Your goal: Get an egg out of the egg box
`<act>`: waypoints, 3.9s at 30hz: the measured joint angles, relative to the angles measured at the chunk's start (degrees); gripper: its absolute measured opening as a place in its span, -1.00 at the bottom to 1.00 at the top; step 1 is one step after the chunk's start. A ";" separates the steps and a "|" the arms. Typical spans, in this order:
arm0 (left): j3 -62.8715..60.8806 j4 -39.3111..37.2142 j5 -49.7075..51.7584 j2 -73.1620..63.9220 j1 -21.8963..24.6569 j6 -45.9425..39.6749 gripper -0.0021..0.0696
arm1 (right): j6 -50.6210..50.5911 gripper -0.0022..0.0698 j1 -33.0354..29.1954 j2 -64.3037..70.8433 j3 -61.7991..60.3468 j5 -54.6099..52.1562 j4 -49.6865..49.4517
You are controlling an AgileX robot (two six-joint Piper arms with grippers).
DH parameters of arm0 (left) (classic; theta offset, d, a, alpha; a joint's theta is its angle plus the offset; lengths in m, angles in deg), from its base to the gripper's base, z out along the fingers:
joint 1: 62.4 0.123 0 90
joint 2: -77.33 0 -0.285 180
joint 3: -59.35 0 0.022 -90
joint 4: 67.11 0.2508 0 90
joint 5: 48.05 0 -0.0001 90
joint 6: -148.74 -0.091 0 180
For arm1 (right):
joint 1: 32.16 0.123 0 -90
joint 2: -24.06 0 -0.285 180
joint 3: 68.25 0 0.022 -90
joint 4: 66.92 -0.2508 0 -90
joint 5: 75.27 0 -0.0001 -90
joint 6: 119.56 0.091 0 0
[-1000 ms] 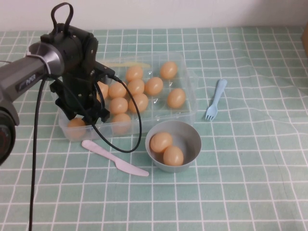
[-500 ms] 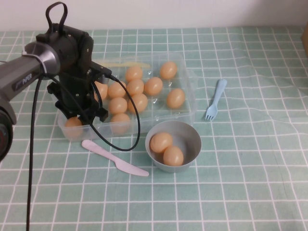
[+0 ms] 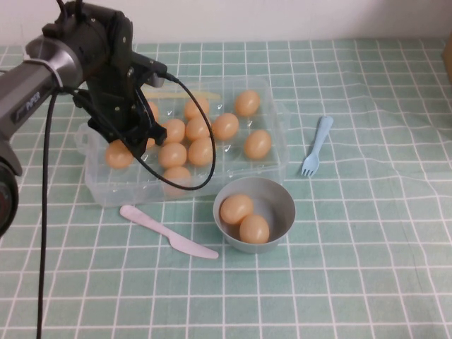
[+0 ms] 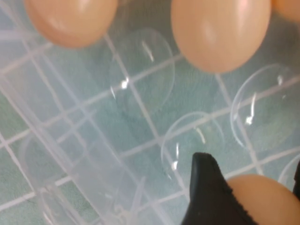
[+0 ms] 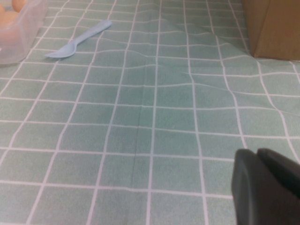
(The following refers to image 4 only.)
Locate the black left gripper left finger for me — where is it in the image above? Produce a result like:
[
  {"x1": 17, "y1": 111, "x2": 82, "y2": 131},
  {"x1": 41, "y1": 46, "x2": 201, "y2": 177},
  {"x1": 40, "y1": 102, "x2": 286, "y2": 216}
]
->
[{"x1": 180, "y1": 151, "x2": 256, "y2": 225}]

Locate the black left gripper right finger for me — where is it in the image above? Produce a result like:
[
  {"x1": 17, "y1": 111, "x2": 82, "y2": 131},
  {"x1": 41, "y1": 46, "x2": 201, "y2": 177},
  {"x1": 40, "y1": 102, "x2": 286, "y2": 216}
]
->
[{"x1": 292, "y1": 160, "x2": 300, "y2": 196}]

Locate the beige plastic egg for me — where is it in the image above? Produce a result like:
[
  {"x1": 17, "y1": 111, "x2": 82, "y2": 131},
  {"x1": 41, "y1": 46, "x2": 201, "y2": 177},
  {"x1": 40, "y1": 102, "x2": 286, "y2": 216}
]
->
[
  {"x1": 226, "y1": 174, "x2": 300, "y2": 225},
  {"x1": 271, "y1": 0, "x2": 300, "y2": 23},
  {"x1": 170, "y1": 0, "x2": 272, "y2": 74},
  {"x1": 23, "y1": 0, "x2": 119, "y2": 49}
]

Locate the transparent plastic egg box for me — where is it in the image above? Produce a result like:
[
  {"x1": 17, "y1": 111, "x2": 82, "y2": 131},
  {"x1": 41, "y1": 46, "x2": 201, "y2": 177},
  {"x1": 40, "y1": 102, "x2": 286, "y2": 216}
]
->
[{"x1": 0, "y1": 0, "x2": 300, "y2": 225}]

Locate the clear plastic egg tray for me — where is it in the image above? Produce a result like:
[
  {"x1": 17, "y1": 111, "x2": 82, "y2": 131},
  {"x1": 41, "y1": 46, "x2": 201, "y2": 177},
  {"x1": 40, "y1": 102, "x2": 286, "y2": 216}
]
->
[{"x1": 0, "y1": 0, "x2": 300, "y2": 225}]

